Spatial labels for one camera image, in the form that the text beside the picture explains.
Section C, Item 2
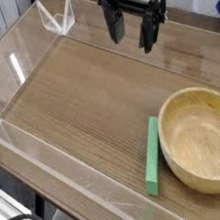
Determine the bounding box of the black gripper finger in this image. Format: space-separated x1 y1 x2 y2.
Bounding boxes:
102 2 125 44
139 10 161 53

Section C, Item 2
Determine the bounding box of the green rectangular block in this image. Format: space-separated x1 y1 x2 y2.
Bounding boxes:
145 116 160 197

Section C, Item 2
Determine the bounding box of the clear acrylic enclosure wall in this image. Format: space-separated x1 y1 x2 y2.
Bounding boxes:
0 0 220 220

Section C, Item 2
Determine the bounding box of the brown wooden bowl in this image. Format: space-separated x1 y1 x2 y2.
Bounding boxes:
158 87 220 194

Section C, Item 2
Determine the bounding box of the black table leg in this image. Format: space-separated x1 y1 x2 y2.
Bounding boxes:
34 194 46 219

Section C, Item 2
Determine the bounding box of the clear acrylic corner bracket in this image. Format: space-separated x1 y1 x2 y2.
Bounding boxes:
36 0 75 36

